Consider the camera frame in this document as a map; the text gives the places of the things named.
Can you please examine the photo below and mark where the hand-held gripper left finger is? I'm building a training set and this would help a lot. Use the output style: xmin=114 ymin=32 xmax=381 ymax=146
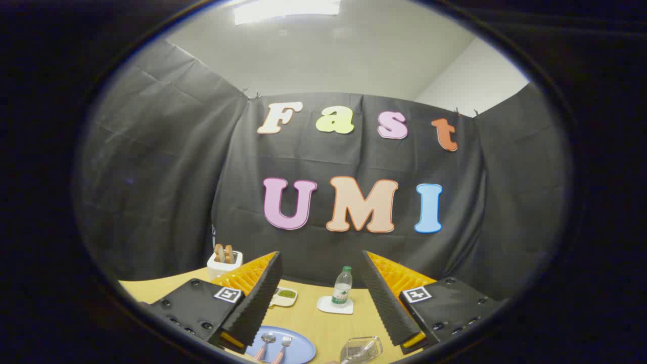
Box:
xmin=139 ymin=251 xmax=284 ymax=354

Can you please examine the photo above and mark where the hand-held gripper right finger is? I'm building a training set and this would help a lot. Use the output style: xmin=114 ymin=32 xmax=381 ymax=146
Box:
xmin=360 ymin=250 xmax=506 ymax=354

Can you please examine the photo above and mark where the spoon with checkered handle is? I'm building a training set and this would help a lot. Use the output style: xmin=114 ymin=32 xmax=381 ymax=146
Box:
xmin=254 ymin=332 xmax=276 ymax=360

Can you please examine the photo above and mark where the fork with checkered handle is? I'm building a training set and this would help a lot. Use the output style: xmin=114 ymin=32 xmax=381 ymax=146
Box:
xmin=272 ymin=336 xmax=293 ymax=364

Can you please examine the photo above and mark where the white divided dish with beans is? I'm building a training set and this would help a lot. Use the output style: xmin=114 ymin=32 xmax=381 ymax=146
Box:
xmin=269 ymin=287 xmax=298 ymax=307

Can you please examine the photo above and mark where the clear plastic water bottle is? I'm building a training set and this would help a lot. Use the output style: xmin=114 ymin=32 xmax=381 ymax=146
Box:
xmin=331 ymin=266 xmax=353 ymax=307

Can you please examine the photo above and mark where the white toaster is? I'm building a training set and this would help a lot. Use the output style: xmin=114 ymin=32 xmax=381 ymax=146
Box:
xmin=207 ymin=250 xmax=243 ymax=281

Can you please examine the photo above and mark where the metal cutlery drainer basket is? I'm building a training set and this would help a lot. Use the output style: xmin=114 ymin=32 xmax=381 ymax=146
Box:
xmin=340 ymin=336 xmax=383 ymax=364

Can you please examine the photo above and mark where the white square coaster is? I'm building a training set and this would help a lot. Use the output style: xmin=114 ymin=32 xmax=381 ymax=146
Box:
xmin=317 ymin=296 xmax=354 ymax=315

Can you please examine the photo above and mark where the blue round plate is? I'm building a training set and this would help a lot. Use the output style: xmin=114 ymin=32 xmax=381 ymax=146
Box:
xmin=246 ymin=325 xmax=316 ymax=364

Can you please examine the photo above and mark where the ceiling light panel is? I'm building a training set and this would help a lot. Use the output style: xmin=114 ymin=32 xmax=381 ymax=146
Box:
xmin=234 ymin=0 xmax=342 ymax=25

